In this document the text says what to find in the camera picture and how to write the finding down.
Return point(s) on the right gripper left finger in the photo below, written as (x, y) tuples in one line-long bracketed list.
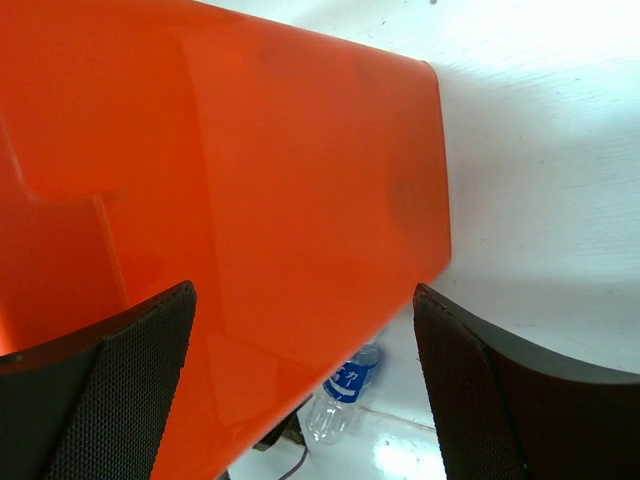
[(94, 403)]

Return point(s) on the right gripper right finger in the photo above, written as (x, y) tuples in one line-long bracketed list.
[(507, 408)]

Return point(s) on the orange plastic bin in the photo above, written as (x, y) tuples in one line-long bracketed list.
[(297, 180)]

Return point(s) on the dark blue label bottle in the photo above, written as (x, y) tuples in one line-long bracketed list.
[(334, 404)]

